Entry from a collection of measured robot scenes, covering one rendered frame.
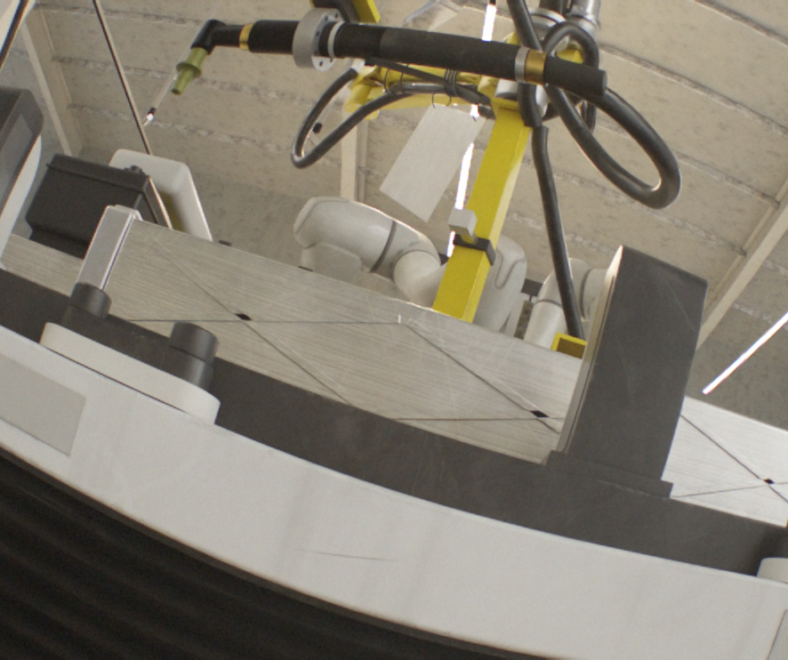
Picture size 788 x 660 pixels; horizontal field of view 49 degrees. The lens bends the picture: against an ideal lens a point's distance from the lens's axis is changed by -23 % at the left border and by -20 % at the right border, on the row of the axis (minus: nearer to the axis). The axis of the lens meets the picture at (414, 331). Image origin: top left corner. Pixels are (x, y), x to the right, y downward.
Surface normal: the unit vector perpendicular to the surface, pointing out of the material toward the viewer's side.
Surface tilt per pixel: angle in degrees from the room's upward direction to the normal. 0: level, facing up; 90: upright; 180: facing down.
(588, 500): 90
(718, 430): 90
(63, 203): 90
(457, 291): 90
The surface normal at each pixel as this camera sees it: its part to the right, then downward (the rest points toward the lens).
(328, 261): -0.08, 0.47
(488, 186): -0.22, -0.36
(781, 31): -0.31, 0.88
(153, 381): 0.04, -0.28
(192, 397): 0.47, -0.11
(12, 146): 0.95, 0.31
